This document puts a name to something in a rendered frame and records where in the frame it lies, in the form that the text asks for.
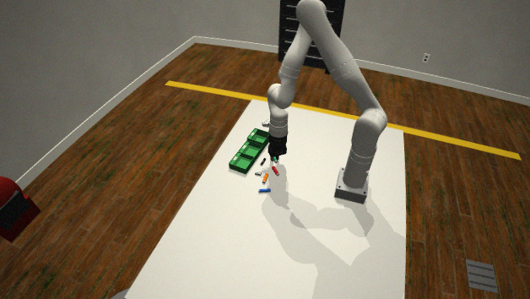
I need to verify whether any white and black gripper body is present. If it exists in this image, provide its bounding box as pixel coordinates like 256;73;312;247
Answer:
262;119;288;157

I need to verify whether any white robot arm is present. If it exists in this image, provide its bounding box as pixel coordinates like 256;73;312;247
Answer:
268;0;387;189

